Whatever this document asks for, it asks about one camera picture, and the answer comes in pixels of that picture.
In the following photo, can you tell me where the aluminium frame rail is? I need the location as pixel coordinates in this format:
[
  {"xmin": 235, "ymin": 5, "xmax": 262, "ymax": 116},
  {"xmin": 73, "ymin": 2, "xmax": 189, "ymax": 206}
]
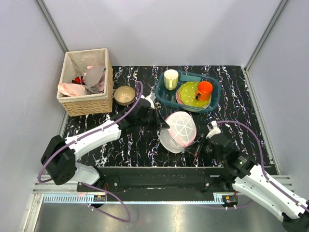
[{"xmin": 35, "ymin": 0, "xmax": 69, "ymax": 54}]

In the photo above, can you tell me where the gold brown bowl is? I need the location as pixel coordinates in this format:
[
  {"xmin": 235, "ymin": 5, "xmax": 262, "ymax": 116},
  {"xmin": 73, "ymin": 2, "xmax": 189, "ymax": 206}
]
[{"xmin": 114, "ymin": 86, "xmax": 136, "ymax": 106}]

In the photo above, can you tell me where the white mesh laundry bag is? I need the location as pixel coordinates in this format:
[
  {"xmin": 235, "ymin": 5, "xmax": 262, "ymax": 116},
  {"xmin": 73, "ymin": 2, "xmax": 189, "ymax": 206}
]
[{"xmin": 159, "ymin": 111, "xmax": 197, "ymax": 154}]

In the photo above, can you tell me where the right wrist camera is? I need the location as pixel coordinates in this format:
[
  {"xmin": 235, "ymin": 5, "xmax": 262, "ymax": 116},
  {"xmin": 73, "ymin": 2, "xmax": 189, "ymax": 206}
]
[{"xmin": 207, "ymin": 121, "xmax": 221, "ymax": 139}]

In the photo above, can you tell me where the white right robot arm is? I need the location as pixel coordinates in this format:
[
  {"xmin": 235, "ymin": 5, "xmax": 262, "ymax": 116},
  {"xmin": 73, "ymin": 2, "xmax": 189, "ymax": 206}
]
[{"xmin": 186, "ymin": 134, "xmax": 309, "ymax": 232}]

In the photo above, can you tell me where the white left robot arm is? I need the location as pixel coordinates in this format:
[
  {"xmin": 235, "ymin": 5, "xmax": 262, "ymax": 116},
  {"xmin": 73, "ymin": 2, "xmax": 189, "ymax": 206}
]
[{"xmin": 41, "ymin": 98, "xmax": 169, "ymax": 191}]

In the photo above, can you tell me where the grey bra in basket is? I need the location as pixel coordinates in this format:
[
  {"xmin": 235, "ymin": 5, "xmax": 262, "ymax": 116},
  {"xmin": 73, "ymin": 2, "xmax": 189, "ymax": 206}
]
[{"xmin": 84, "ymin": 66, "xmax": 106, "ymax": 94}]

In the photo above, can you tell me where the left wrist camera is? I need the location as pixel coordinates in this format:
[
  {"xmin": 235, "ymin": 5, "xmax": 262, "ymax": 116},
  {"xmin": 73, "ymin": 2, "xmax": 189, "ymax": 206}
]
[{"xmin": 145, "ymin": 93, "xmax": 156, "ymax": 103}]

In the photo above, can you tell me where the woven wicker laundry basket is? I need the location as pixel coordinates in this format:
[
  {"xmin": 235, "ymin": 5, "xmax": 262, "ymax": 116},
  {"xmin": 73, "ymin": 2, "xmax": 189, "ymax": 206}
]
[{"xmin": 56, "ymin": 48, "xmax": 113, "ymax": 116}]

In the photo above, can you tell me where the red black garment in basket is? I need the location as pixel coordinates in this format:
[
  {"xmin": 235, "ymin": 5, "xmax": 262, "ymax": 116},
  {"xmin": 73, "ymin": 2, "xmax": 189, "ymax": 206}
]
[{"xmin": 71, "ymin": 76, "xmax": 85, "ymax": 85}]

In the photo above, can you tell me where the orange mug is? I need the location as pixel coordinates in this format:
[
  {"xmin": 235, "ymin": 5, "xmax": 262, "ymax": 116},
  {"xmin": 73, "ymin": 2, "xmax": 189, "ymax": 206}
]
[{"xmin": 195, "ymin": 81, "xmax": 213, "ymax": 101}]

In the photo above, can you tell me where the teal plastic dish tub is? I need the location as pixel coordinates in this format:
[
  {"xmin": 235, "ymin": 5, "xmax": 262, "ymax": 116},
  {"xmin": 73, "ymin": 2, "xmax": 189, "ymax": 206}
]
[{"xmin": 155, "ymin": 69, "xmax": 221, "ymax": 114}]

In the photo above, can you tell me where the pink garment in basket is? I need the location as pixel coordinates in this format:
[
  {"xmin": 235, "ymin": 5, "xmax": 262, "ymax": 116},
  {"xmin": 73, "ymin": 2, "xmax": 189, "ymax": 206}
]
[{"xmin": 57, "ymin": 83, "xmax": 87, "ymax": 97}]

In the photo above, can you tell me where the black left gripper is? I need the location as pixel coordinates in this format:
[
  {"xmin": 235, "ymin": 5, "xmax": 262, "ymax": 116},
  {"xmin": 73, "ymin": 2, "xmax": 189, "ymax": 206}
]
[{"xmin": 136, "ymin": 106, "xmax": 169, "ymax": 132}]

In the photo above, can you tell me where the green dotted plate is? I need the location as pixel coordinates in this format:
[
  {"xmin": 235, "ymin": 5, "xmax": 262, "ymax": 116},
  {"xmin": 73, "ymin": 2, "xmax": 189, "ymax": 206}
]
[{"xmin": 178, "ymin": 82, "xmax": 211, "ymax": 108}]

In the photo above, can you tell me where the pink plate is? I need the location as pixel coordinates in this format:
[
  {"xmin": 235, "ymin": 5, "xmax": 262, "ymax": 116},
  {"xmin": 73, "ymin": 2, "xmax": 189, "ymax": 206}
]
[{"xmin": 176, "ymin": 91, "xmax": 211, "ymax": 109}]

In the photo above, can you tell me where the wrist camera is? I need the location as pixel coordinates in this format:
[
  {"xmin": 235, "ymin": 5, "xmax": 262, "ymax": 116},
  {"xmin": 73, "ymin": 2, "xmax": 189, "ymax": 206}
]
[
  {"xmin": 145, "ymin": 93, "xmax": 156, "ymax": 103},
  {"xmin": 207, "ymin": 121, "xmax": 221, "ymax": 139}
]

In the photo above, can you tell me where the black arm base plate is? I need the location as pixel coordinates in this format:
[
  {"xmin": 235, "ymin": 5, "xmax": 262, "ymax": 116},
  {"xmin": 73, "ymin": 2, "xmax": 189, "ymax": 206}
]
[{"xmin": 73, "ymin": 167, "xmax": 244, "ymax": 193}]

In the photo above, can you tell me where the cream ceramic mug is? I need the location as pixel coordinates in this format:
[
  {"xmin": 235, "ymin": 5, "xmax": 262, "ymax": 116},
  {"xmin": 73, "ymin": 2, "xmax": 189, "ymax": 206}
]
[{"xmin": 164, "ymin": 69, "xmax": 179, "ymax": 91}]

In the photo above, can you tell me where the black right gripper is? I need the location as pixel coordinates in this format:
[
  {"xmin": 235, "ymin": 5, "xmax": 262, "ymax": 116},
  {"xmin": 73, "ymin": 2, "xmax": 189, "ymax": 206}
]
[{"xmin": 185, "ymin": 134, "xmax": 225, "ymax": 163}]

